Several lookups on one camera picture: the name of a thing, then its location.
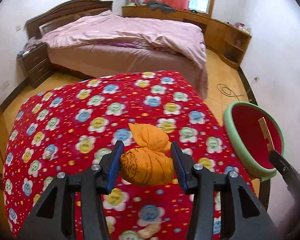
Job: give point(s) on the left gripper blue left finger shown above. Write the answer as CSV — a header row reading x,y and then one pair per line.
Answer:
x,y
110,164

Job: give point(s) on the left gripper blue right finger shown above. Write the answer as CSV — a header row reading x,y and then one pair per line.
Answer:
x,y
183,164

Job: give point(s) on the orange mesh knotted bag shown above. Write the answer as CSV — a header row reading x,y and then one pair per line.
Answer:
x,y
148,163

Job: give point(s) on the small wooden piece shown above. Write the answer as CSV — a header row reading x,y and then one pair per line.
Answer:
x,y
266,133

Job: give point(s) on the red floral smiley quilt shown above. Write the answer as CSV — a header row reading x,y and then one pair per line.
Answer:
x,y
69,129

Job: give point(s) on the red bin with green rim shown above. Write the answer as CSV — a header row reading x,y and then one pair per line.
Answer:
x,y
240,121

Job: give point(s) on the peanut shell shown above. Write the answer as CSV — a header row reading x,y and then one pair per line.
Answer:
x,y
149,231

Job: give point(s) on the dark wooden nightstand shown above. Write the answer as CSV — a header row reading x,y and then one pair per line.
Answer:
x,y
36,65

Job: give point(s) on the corner wooden shelf unit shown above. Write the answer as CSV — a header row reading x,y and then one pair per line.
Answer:
x,y
234,46

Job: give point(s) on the long wooden desk cabinet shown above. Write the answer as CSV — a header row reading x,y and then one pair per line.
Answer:
x,y
212,30

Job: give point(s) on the pink bed duvet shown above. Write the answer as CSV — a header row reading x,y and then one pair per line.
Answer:
x,y
184,38

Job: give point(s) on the dark wooden bed headboard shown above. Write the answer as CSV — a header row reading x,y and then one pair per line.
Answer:
x,y
72,7

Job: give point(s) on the dark clothes on desk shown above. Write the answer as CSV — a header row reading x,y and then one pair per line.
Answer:
x,y
154,5

